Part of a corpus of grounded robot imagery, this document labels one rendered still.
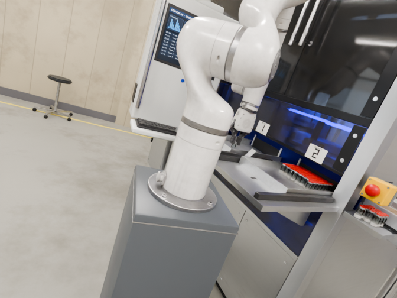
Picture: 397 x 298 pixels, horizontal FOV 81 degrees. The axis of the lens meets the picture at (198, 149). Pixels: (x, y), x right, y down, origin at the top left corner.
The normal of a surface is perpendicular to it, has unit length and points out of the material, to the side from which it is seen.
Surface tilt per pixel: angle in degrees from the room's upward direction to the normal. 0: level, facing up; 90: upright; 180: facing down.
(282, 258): 90
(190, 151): 90
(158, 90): 90
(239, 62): 110
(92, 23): 90
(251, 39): 64
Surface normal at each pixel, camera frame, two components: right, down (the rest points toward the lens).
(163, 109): 0.31, 0.37
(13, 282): 0.31, -0.91
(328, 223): -0.85, -0.14
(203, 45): -0.37, 0.26
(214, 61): -0.47, 0.62
